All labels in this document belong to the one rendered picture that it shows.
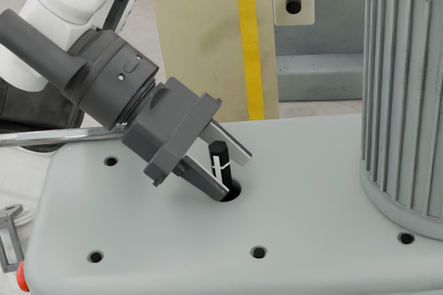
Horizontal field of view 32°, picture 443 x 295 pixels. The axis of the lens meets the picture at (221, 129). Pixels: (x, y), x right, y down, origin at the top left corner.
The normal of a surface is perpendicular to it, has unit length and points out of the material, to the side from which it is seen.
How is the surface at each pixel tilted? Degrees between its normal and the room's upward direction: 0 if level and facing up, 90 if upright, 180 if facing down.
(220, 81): 90
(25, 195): 58
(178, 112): 34
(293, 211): 0
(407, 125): 90
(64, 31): 68
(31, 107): 74
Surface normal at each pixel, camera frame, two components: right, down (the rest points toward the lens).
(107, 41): 0.45, -0.54
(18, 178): 0.20, 0.12
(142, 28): -0.10, -0.75
